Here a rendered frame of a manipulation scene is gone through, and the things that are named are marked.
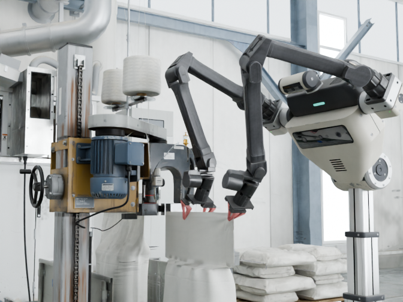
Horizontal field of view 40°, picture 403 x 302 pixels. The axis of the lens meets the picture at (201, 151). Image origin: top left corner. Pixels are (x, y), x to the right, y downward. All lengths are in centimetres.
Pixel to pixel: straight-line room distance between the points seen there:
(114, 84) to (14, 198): 270
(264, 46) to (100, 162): 83
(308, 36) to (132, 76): 636
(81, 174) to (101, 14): 284
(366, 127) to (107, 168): 102
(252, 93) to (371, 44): 838
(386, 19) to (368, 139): 852
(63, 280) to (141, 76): 91
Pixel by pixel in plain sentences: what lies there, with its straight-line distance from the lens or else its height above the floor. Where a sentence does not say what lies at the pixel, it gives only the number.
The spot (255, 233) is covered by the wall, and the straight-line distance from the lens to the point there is 798.
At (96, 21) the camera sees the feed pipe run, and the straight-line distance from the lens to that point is 503.
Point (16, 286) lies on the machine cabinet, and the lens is 516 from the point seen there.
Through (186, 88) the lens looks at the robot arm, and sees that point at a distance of 223.
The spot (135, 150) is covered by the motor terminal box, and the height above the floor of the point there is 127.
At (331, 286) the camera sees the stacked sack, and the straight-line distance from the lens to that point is 573.
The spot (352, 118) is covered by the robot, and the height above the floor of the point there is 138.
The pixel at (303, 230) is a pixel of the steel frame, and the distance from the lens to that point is 842.
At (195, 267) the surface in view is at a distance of 220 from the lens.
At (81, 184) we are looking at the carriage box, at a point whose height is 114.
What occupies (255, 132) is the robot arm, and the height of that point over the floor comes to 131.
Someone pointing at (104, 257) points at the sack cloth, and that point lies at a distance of 292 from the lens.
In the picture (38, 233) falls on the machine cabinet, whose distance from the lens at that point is 517.
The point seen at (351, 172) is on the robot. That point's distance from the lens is 232.
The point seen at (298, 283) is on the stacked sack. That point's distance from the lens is 532.
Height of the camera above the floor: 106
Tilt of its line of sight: 6 degrees up
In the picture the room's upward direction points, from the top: straight up
